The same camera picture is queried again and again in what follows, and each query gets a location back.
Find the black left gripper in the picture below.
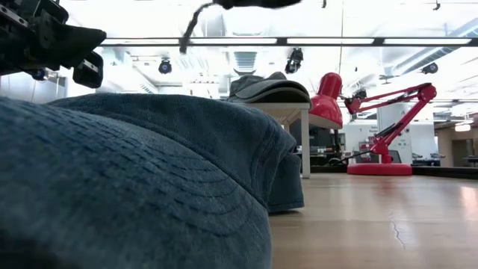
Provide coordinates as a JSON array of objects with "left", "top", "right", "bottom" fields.
[{"left": 0, "top": 0, "right": 108, "bottom": 90}]

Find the small white shelf table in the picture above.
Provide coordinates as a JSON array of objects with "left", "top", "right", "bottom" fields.
[{"left": 238, "top": 101, "right": 311, "bottom": 179}]

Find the white background cabinet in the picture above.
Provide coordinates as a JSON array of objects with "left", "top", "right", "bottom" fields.
[{"left": 376, "top": 103, "right": 438, "bottom": 165}]

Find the black overhead rail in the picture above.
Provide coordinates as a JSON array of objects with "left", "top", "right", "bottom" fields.
[{"left": 99, "top": 36, "right": 478, "bottom": 47}]

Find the red desk lamp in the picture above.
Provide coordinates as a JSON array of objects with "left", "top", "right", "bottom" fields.
[{"left": 308, "top": 72, "right": 438, "bottom": 176}]

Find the grey washed baseball cap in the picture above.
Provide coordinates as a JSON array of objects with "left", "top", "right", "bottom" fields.
[{"left": 226, "top": 71, "right": 313, "bottom": 105}]

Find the dark background workbench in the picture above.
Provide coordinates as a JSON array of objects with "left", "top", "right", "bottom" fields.
[{"left": 289, "top": 119, "right": 347, "bottom": 168}]

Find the black frame back rail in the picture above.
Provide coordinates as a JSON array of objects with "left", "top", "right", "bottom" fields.
[{"left": 309, "top": 165, "right": 478, "bottom": 179}]

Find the black lamp cable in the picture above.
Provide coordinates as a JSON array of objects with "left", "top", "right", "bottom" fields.
[{"left": 327, "top": 149, "right": 374, "bottom": 167}]

